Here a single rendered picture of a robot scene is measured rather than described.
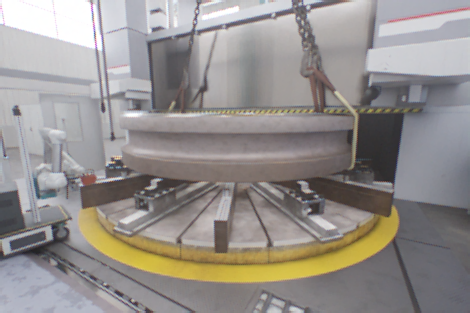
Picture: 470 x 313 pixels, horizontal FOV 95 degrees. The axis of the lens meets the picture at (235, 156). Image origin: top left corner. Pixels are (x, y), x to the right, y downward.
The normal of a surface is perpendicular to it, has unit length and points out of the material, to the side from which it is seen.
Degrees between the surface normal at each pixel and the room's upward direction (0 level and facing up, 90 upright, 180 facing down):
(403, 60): 90
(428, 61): 90
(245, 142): 90
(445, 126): 90
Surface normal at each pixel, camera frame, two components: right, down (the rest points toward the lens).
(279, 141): 0.23, 0.18
